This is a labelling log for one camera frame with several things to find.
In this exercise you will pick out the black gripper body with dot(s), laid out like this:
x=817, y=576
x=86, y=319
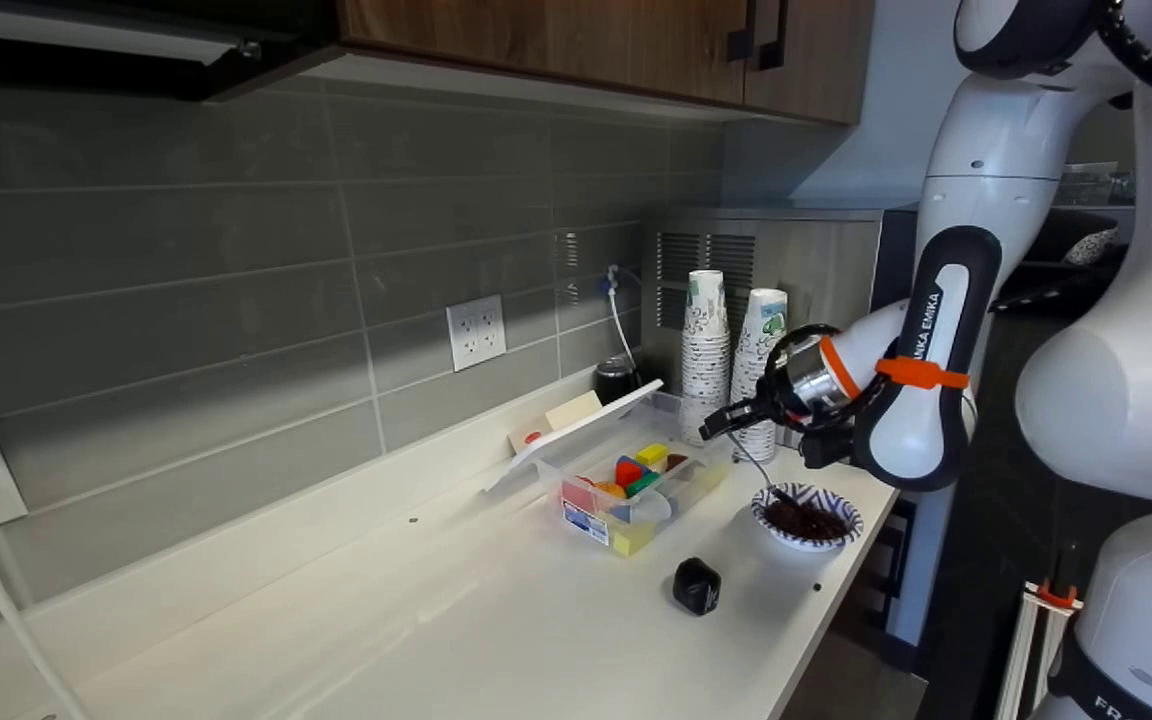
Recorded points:
x=779, y=390

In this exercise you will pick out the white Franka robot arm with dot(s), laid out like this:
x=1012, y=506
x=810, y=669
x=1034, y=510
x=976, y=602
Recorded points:
x=1111, y=373

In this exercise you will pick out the blue white patterned paper bowl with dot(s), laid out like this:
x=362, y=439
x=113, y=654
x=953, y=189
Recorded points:
x=770, y=528

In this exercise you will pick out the patterned paper cup stack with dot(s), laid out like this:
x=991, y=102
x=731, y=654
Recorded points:
x=707, y=344
x=763, y=333

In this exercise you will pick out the small yellow cube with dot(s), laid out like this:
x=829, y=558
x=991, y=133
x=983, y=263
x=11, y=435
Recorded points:
x=654, y=459

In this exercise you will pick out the green toy block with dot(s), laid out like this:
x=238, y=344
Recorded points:
x=641, y=483

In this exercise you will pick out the black round container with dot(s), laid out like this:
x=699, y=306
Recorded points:
x=619, y=380

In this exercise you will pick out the red toy piece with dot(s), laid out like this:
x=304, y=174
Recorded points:
x=628, y=474

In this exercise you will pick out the yellow toy block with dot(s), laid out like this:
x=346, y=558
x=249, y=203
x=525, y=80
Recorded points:
x=635, y=537

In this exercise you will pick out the black rounded cube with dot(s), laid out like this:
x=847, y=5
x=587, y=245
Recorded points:
x=699, y=586

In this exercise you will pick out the clear plastic box lid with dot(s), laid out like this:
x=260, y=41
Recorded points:
x=561, y=441

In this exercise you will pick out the clear plastic toy box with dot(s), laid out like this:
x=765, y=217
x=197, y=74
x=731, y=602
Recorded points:
x=603, y=524

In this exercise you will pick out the white orange stand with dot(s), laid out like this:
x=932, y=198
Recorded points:
x=1037, y=654

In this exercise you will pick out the black range hood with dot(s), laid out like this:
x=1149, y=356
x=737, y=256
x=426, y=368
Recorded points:
x=99, y=41

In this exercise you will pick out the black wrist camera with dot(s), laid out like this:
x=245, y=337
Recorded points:
x=824, y=441

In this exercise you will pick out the white wall outlet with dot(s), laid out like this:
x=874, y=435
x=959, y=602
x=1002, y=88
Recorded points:
x=479, y=333

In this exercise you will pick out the brown wooden wall cabinet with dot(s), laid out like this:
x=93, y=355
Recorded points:
x=576, y=44

